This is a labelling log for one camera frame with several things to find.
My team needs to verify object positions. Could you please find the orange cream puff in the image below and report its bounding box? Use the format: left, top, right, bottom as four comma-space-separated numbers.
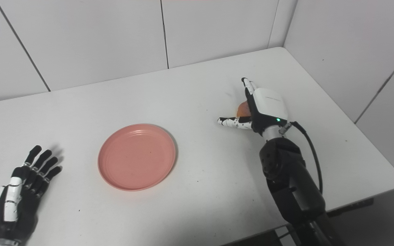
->
237, 101, 251, 118

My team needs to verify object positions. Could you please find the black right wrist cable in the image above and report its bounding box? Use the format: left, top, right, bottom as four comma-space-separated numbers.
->
279, 121, 324, 194

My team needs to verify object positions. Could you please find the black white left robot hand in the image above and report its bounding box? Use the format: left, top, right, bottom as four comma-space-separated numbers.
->
0, 145, 63, 243

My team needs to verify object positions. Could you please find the pink round plate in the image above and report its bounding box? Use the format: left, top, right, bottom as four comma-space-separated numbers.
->
97, 124, 177, 191

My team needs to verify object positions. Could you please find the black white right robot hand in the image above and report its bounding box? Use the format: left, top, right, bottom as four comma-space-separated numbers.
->
218, 77, 289, 135

